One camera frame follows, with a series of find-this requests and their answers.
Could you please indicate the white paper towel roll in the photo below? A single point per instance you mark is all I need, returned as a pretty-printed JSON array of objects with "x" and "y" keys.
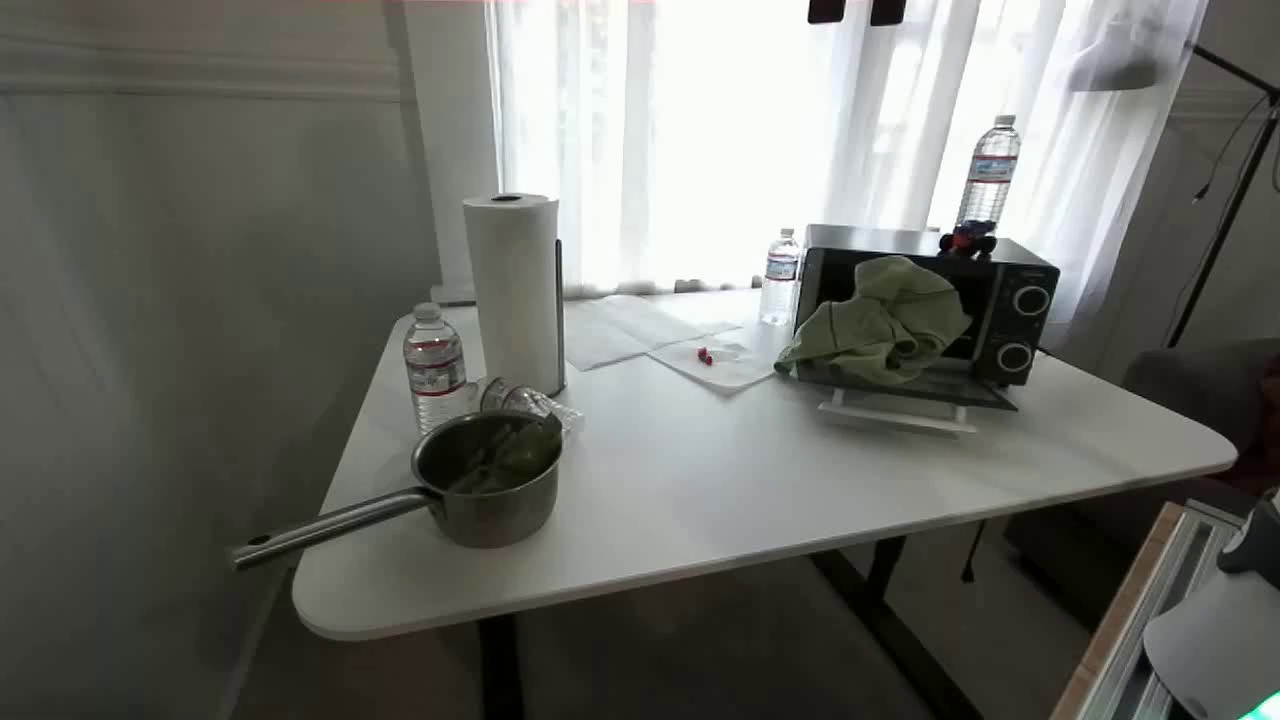
[{"x": 513, "y": 284}]

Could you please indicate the black paper towel holder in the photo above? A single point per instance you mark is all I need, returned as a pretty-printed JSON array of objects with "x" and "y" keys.
[{"x": 558, "y": 321}]

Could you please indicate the crumpled clear plastic cup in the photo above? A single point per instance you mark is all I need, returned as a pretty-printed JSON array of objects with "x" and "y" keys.
[{"x": 516, "y": 399}]

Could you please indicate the black toaster oven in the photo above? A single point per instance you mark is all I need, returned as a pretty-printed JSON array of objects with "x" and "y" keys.
[{"x": 1019, "y": 315}]

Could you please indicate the black floor lamp stand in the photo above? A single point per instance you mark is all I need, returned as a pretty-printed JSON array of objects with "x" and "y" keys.
[{"x": 1234, "y": 203}]

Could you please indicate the green leafy pot contents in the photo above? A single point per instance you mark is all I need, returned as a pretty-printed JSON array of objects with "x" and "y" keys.
[{"x": 503, "y": 452}]

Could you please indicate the small blue-label water bottle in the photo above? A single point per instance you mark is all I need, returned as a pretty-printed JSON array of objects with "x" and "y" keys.
[{"x": 780, "y": 281}]

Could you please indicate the wooden edged white board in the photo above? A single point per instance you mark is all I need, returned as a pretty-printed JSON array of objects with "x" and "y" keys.
[{"x": 1133, "y": 640}]

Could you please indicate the red and black small object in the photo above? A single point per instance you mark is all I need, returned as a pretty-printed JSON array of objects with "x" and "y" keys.
[{"x": 971, "y": 242}]

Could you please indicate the tall clear water bottle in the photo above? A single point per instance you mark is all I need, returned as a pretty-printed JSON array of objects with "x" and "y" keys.
[{"x": 988, "y": 174}]

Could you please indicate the dark grey sofa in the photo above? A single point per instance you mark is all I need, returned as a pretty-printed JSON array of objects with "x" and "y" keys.
[{"x": 1202, "y": 425}]

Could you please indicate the green kitchen towel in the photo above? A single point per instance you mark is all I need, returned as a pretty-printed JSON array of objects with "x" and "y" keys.
[{"x": 887, "y": 324}]

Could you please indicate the white sheer curtain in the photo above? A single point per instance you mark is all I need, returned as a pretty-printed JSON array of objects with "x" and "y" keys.
[{"x": 745, "y": 132}]

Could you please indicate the large white paper sheet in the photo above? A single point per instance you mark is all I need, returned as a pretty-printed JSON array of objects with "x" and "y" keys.
[{"x": 623, "y": 331}]

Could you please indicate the small white paper sheet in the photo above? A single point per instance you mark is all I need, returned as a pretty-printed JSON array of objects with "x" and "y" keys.
[{"x": 721, "y": 364}]

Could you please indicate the grey rounded device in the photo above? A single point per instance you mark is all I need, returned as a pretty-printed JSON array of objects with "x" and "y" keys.
[{"x": 1221, "y": 640}]

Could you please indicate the tiny red object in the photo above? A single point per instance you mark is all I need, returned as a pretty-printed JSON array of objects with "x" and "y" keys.
[{"x": 706, "y": 354}]

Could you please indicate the small red-label water bottle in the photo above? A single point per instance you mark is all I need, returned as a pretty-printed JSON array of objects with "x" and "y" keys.
[{"x": 433, "y": 364}]

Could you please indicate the black table leg frame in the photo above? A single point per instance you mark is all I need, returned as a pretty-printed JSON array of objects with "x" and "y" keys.
[{"x": 883, "y": 620}]

